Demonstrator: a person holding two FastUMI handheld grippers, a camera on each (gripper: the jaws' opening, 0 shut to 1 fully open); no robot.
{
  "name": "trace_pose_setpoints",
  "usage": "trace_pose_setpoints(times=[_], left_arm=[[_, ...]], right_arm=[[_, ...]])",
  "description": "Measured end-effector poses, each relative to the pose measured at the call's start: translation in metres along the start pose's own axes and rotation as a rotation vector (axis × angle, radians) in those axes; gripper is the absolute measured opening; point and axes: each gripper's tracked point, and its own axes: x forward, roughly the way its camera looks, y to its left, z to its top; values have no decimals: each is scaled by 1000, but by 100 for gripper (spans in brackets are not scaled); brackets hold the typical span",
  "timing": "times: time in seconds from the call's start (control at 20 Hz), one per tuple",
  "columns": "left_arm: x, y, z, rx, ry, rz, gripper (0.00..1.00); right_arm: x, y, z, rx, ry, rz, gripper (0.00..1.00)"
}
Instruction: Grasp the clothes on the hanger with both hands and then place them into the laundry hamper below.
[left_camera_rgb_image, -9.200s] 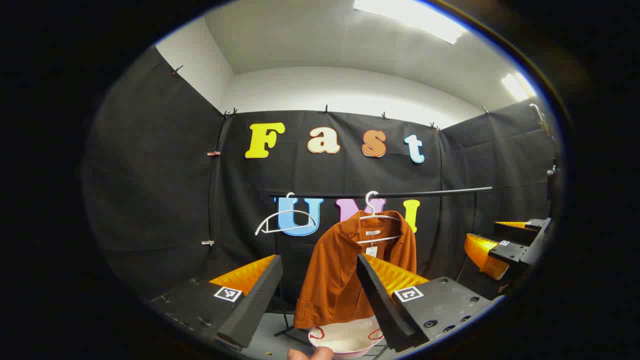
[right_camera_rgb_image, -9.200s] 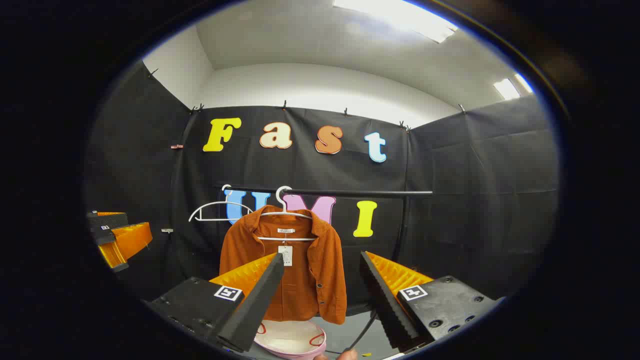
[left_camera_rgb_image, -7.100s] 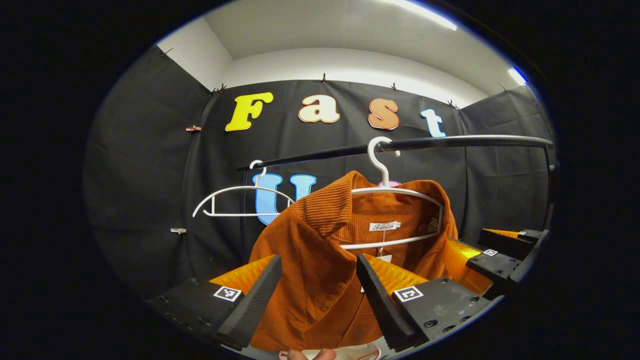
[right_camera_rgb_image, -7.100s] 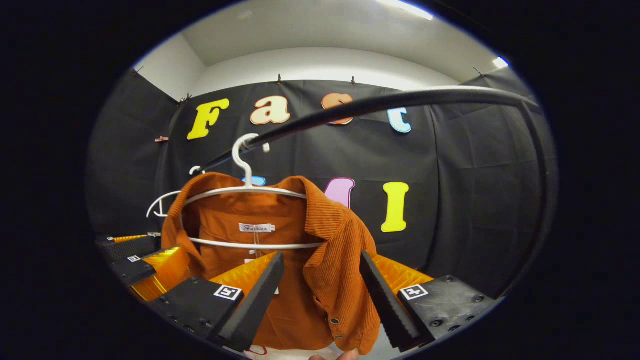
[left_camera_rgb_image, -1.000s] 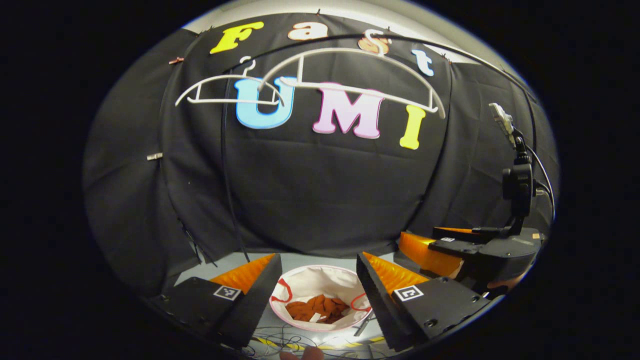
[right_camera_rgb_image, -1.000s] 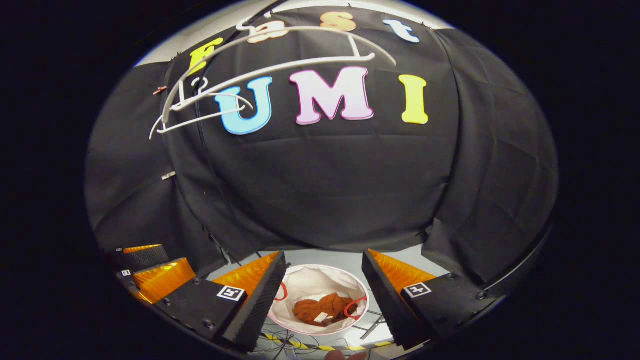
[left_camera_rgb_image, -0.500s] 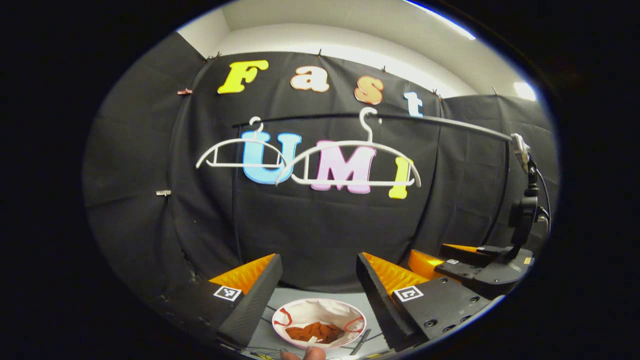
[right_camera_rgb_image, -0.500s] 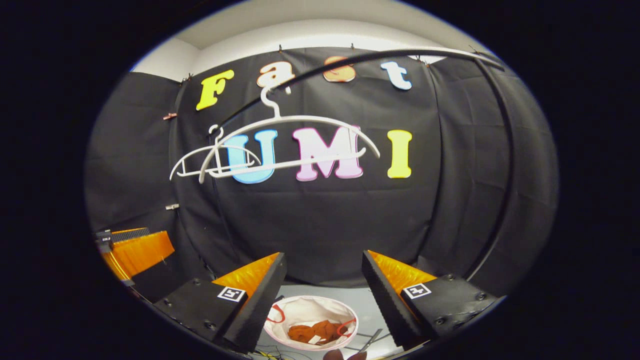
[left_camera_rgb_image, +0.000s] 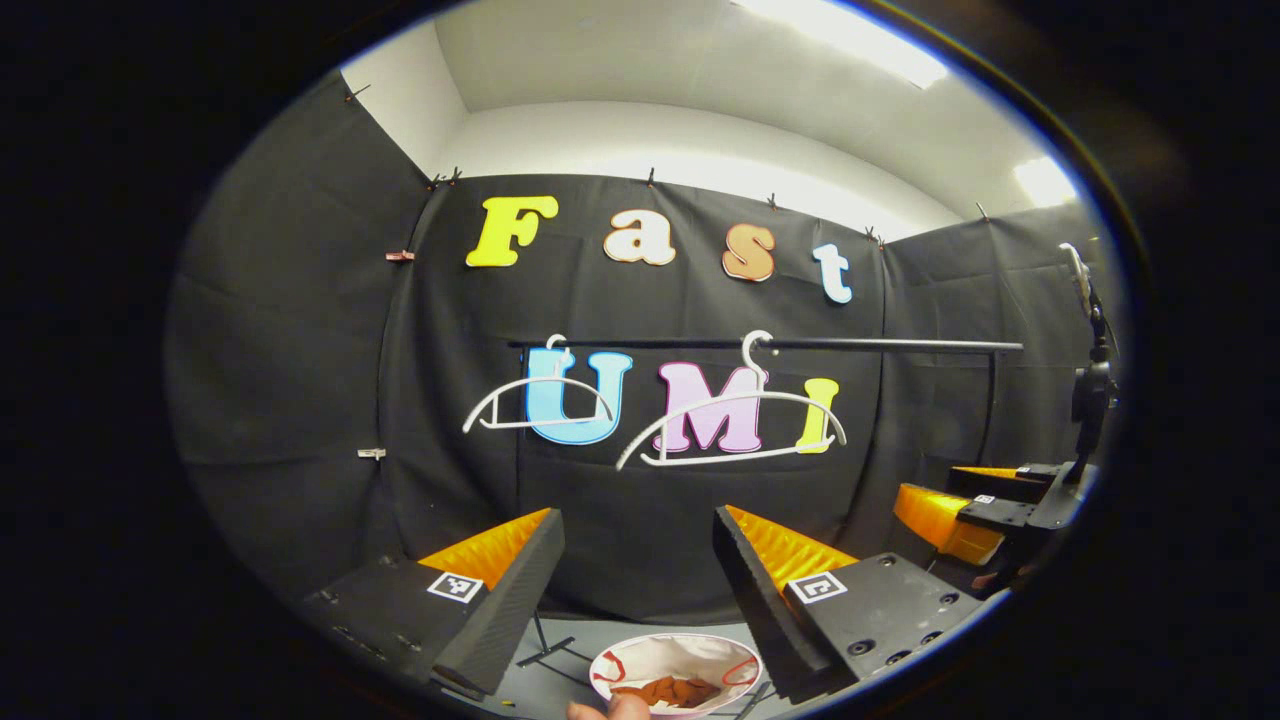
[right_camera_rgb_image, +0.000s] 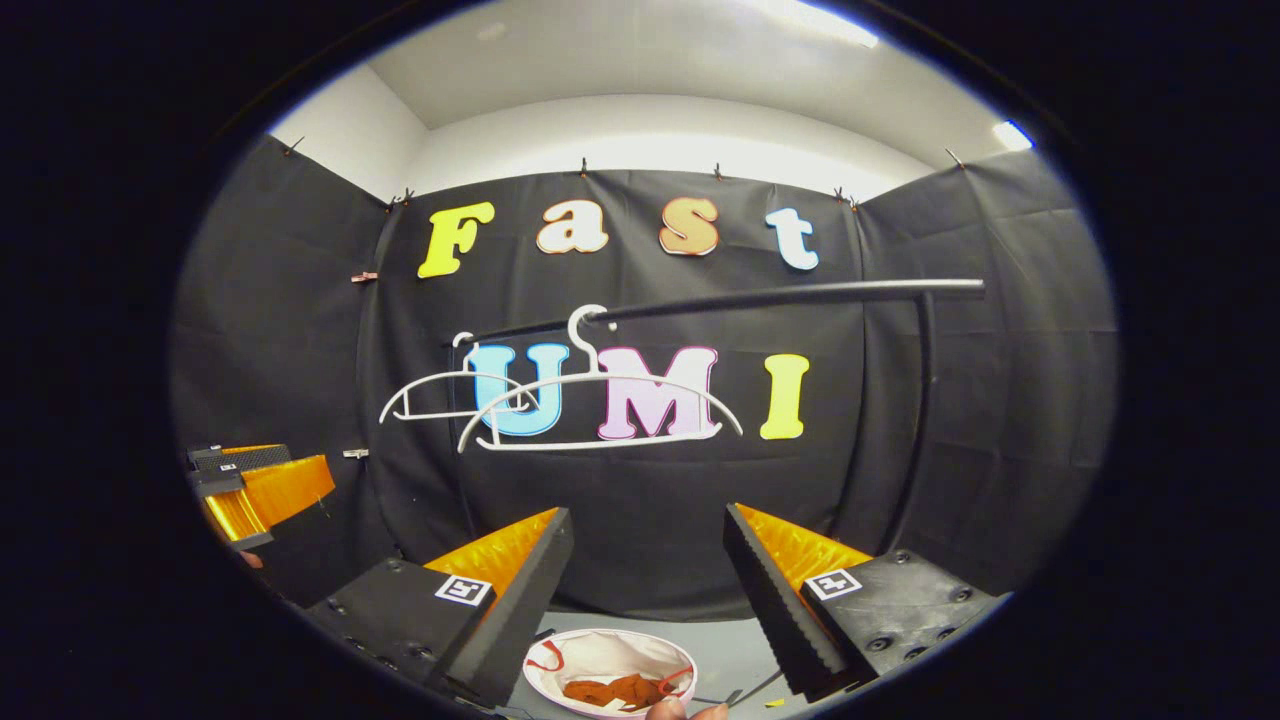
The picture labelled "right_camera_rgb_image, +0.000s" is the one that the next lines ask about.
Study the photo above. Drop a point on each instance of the black clothes rack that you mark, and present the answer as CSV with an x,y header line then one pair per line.
x,y
800,295

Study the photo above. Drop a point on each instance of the black backdrop cloth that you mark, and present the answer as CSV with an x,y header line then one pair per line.
x,y
1000,380

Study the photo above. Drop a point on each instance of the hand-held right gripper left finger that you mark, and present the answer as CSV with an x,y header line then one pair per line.
x,y
510,620

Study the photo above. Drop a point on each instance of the white round laundry hamper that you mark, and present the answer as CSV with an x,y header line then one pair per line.
x,y
600,650

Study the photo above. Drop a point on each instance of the small ceiling light panel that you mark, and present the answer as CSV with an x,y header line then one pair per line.
x,y
1012,135

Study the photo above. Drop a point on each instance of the white clothes hanger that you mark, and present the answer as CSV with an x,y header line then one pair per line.
x,y
590,443
430,380

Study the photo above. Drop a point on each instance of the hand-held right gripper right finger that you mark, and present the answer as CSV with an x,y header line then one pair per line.
x,y
770,610

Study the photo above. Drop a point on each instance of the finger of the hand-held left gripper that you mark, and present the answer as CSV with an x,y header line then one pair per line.
x,y
245,460
290,490

